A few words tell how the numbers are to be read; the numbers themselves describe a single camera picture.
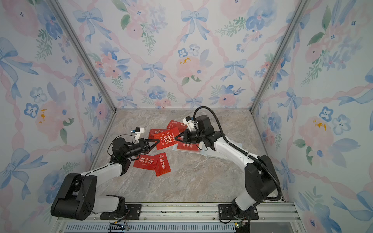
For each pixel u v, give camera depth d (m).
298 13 0.71
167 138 0.79
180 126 1.10
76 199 0.42
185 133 0.75
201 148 0.70
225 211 0.73
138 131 0.77
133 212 0.74
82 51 0.85
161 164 0.90
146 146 0.74
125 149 0.69
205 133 0.65
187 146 0.97
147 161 0.91
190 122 0.76
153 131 1.07
